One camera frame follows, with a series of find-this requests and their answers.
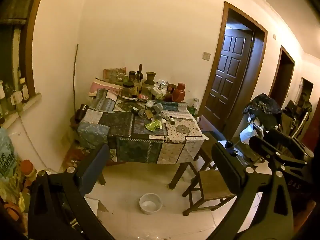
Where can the wooden arch frame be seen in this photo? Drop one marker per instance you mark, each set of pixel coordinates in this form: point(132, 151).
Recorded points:
point(27, 42)

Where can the large glass jar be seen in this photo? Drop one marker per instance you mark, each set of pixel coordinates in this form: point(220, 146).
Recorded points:
point(147, 91)

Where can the small brown dropper bottle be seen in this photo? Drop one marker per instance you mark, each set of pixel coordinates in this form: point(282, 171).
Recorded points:
point(172, 120)

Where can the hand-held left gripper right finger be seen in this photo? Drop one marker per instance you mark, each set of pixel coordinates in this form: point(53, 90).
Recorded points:
point(227, 170)

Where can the small black box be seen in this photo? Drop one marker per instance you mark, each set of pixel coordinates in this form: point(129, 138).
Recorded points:
point(135, 110)

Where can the dark patterned cloth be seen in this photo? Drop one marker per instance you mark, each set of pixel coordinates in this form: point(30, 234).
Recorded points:
point(262, 103)

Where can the brown wooden door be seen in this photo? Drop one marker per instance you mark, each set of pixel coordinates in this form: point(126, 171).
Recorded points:
point(260, 55)

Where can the patterned red packet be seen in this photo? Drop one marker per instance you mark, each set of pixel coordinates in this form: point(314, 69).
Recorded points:
point(115, 74)

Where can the grey cup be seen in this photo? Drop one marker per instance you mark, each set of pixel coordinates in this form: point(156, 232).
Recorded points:
point(157, 108)

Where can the yellow-green bag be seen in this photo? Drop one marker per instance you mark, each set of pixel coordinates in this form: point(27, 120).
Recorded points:
point(10, 195)

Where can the cardboard piece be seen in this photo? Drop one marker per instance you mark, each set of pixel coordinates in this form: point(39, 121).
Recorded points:
point(148, 115)

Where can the dark wooden stool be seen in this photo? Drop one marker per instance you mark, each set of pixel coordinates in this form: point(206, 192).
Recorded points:
point(207, 147)

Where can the red thermos jug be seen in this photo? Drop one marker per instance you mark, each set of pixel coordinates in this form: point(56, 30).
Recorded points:
point(178, 93)

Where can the large blue water jug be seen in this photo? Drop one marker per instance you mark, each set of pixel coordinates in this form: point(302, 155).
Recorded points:
point(6, 152)

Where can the brown jar dark lid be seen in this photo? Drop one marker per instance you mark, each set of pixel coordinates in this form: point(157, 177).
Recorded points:
point(132, 76)

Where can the light switch plate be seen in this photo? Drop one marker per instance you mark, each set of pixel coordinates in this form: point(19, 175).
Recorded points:
point(206, 56)

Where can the black-lid glass jar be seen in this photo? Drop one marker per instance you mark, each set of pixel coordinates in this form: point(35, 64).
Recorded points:
point(128, 90)

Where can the dark hanging jacket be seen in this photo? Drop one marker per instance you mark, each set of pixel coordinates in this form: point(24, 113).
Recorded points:
point(305, 106)

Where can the dark door mat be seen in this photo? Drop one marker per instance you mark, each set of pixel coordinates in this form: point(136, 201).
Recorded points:
point(212, 135)

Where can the white labelled box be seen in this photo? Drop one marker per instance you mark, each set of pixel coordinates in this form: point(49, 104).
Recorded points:
point(157, 90)

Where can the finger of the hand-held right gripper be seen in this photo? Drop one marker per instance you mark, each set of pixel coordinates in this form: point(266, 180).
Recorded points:
point(290, 141)
point(272, 150)

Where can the red sauce bottle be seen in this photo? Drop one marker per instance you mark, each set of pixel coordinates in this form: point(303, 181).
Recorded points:
point(169, 93)

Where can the green-cap bottle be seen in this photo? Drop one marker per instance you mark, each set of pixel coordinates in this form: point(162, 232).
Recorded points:
point(126, 78)

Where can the white power adapter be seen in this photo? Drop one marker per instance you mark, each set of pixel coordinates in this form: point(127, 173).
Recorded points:
point(16, 97)

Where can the thin wooden stick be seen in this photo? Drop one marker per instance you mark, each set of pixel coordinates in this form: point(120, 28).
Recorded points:
point(74, 80)

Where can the clay vase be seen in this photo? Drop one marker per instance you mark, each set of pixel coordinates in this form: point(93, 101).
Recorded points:
point(150, 78)

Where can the narrow wooden door frame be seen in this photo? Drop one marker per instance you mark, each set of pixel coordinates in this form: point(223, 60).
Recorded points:
point(281, 77)

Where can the green wrapper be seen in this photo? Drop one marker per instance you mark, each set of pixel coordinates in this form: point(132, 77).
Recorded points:
point(153, 125)

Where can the green leafy plant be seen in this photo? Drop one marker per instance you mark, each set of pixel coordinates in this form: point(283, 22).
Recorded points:
point(192, 110)

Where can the dark wine bottle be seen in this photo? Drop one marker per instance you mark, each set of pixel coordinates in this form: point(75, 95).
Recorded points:
point(140, 72)

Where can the brown label bottle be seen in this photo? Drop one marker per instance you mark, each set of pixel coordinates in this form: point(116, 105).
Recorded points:
point(24, 91)

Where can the clear plastic jug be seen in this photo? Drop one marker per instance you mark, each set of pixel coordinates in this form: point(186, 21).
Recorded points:
point(195, 103)

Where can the orange-cap jar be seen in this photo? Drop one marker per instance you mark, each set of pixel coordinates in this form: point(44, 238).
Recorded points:
point(28, 168)

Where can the dark open doorway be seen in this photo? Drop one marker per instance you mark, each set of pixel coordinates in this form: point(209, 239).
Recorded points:
point(306, 87)

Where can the pink embroidered cloth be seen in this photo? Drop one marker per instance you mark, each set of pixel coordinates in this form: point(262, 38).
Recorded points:
point(105, 86)

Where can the patchwork tablecloth table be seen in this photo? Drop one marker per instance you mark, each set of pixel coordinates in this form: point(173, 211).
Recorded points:
point(120, 127)

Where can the dark shoe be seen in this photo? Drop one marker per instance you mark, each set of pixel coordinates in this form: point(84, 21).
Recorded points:
point(230, 147)

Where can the clear liquor bottle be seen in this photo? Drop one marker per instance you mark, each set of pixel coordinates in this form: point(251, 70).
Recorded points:
point(136, 87)

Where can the white cloth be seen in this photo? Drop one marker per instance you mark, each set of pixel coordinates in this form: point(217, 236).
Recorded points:
point(247, 133)

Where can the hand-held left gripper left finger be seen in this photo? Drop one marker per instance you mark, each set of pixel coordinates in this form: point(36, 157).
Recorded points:
point(93, 170)

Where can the brown panel door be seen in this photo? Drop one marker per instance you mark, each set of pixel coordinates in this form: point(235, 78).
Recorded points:
point(228, 80)

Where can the light wooden stool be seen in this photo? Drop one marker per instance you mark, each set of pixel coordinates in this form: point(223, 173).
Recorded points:
point(215, 185)

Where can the silver foil packet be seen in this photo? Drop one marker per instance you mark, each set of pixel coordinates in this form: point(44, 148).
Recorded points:
point(162, 83)

